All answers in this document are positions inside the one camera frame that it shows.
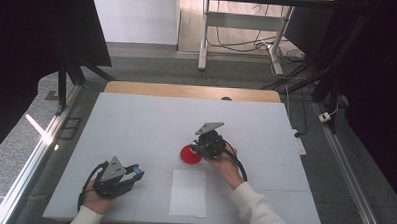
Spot red round ink dish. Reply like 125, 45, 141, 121
179, 144, 203, 166

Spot black metal stand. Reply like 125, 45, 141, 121
54, 53, 116, 118

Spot white paper sheet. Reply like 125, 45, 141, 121
168, 168, 208, 219

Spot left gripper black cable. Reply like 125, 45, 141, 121
77, 160, 110, 214

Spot person's left hand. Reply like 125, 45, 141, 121
81, 180, 116, 216

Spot white plug adapter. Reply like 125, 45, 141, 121
318, 111, 333, 124

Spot aluminium floor rail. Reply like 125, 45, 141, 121
308, 101, 390, 224
0, 81, 83, 224

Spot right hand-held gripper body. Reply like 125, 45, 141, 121
189, 121, 228, 161

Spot white table cover board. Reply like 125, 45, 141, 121
42, 90, 327, 224

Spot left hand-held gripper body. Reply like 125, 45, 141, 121
92, 155, 136, 200

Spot wooden table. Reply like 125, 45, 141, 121
103, 80, 282, 104

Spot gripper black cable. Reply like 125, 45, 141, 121
221, 139, 250, 183
77, 160, 110, 214

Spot person's right hand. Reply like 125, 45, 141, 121
203, 143, 248, 192

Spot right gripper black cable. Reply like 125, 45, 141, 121
221, 139, 250, 183

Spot tangle of black floor cables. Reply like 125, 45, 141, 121
206, 0, 308, 64

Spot white metal desk frame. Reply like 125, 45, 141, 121
197, 0, 295, 77

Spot black curtain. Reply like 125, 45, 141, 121
0, 0, 114, 167
276, 0, 397, 207

